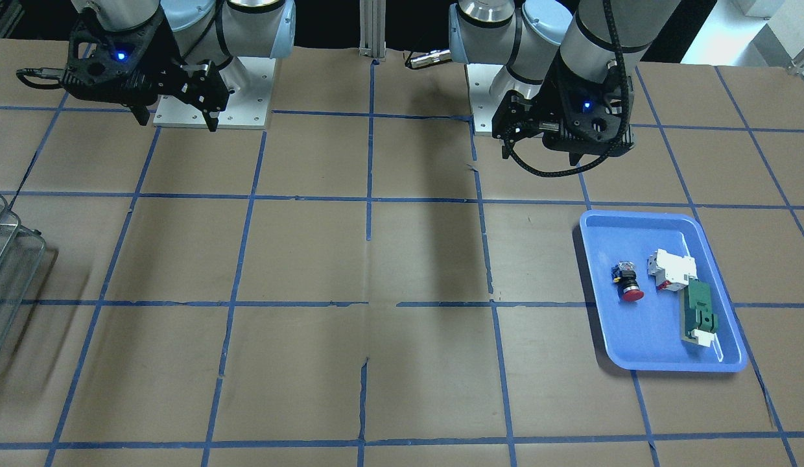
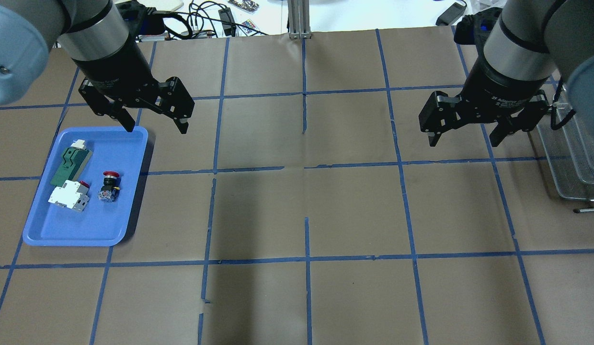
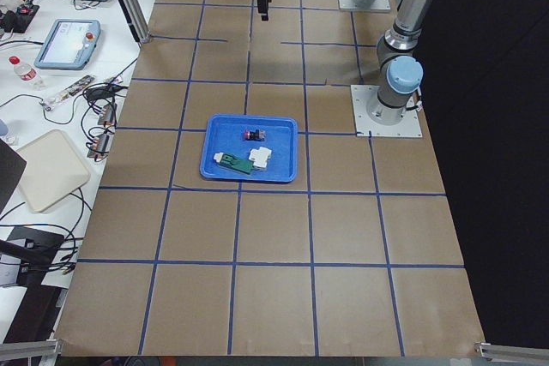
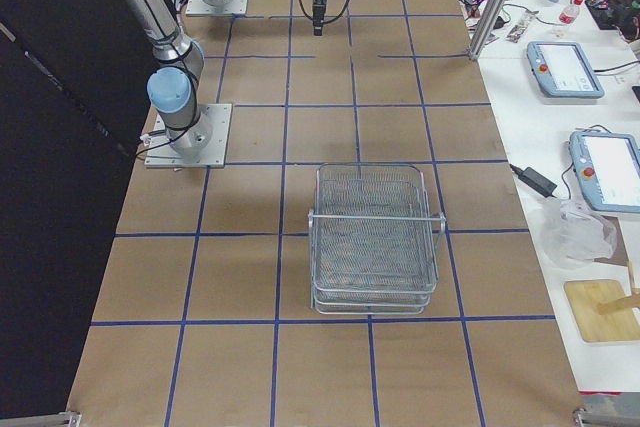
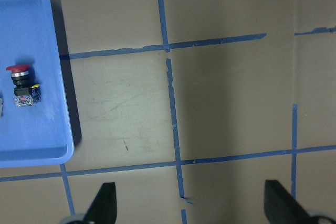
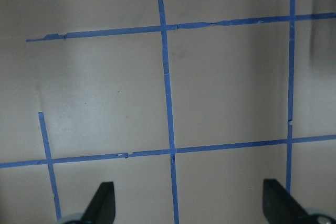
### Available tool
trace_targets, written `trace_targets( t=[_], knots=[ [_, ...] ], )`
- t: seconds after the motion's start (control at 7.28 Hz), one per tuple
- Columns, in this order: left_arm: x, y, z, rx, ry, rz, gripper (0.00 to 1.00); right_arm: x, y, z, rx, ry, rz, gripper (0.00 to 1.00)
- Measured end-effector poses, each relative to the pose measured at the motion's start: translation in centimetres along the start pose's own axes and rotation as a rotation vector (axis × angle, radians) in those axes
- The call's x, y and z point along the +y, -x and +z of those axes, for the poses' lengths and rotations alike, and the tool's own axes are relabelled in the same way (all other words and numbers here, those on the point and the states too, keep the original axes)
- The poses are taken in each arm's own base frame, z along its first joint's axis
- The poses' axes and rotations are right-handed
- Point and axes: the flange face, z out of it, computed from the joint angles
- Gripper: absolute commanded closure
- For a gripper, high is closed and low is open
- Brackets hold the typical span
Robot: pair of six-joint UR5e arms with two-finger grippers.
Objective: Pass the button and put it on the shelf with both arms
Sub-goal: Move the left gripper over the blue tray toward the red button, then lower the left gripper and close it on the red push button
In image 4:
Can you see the red cap water bottle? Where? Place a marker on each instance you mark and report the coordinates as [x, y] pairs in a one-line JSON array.
[[570, 13]]

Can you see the far blue teach pendant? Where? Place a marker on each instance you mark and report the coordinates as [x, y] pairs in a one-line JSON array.
[[562, 70]]

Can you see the blue teach pendant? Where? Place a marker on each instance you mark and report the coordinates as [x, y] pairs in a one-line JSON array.
[[562, 70], [607, 170]]

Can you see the black power adapter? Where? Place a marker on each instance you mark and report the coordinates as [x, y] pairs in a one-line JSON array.
[[532, 178]]

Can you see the near blue teach pendant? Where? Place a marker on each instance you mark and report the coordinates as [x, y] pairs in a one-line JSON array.
[[607, 170]]

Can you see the clear plastic bag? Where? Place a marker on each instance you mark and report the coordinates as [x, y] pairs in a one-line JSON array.
[[572, 231]]

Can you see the wooden cutting board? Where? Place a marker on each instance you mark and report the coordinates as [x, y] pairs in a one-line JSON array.
[[602, 310]]

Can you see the silver wire mesh basket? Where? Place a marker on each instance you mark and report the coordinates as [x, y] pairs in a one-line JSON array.
[[372, 240]]

